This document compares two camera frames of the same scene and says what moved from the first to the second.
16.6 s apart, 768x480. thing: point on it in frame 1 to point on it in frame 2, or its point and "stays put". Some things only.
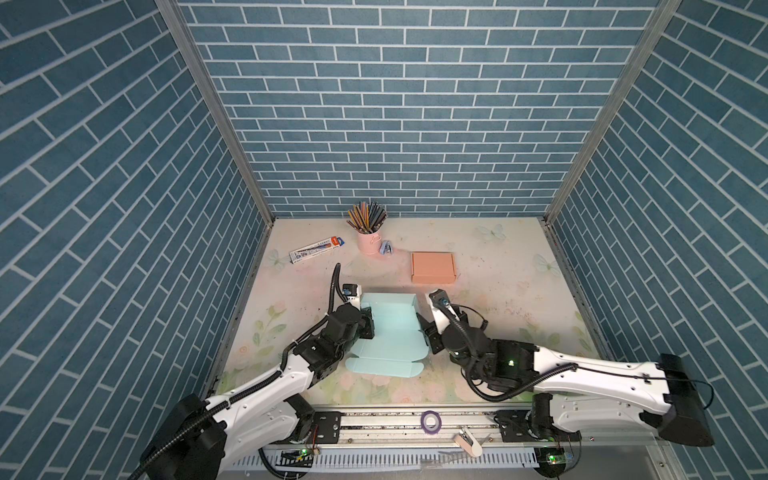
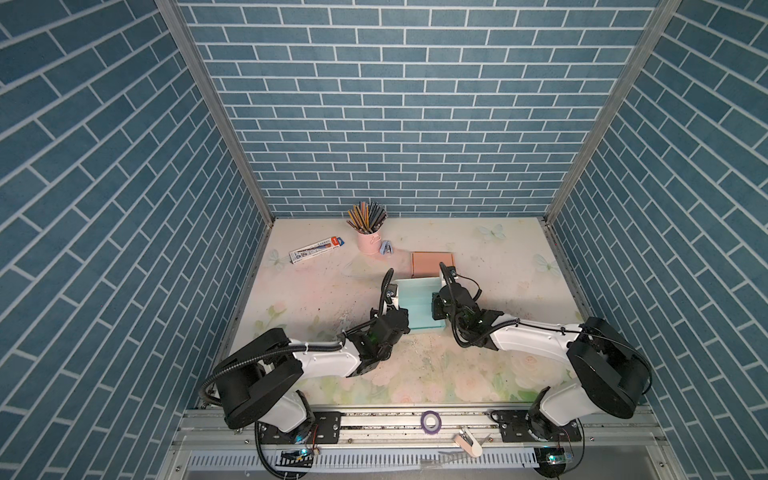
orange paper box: [433, 267] stays put
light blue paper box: [397, 346] to [415, 296]
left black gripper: [366, 320] to [404, 314]
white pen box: [316, 248] stays put
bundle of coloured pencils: [367, 218] stays put
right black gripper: [431, 331] to [436, 302]
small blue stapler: [386, 247] stays put
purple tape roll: [431, 422] stays put
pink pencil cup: [368, 244] stays put
